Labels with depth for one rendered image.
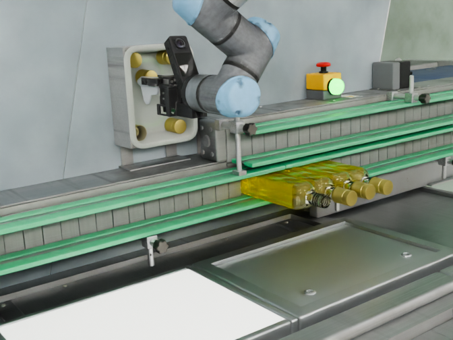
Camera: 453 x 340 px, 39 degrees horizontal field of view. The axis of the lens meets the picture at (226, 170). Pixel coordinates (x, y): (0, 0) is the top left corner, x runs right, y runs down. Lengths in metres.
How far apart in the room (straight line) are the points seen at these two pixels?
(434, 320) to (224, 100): 0.54
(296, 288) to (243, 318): 0.16
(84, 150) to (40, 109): 0.14
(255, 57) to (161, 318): 0.50
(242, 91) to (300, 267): 0.41
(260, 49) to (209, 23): 0.11
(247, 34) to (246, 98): 0.12
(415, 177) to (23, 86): 1.19
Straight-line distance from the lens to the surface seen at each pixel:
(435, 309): 1.25
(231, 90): 1.15
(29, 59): 1.40
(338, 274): 1.32
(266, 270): 1.34
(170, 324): 1.13
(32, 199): 1.30
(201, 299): 1.21
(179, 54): 1.32
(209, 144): 1.49
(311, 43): 1.83
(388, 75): 1.97
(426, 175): 2.06
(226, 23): 1.16
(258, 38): 1.20
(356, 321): 1.14
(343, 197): 1.38
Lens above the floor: 2.07
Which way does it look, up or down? 52 degrees down
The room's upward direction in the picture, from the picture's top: 105 degrees clockwise
